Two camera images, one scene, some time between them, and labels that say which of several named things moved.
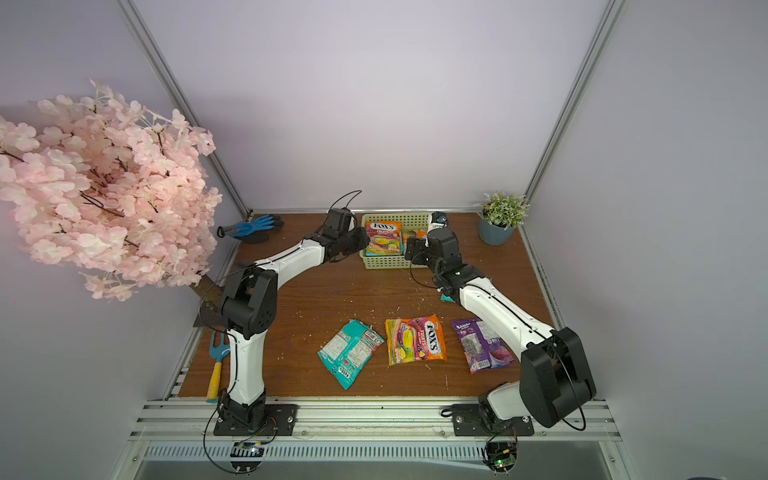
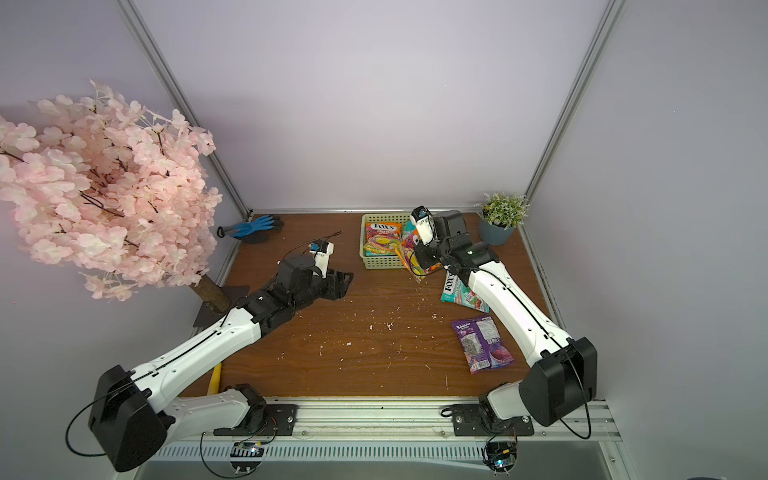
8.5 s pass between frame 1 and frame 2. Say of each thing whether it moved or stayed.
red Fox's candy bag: stayed
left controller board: stayed
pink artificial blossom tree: stayed
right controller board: stayed
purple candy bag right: stayed
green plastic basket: stayed
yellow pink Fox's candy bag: moved
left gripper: moved
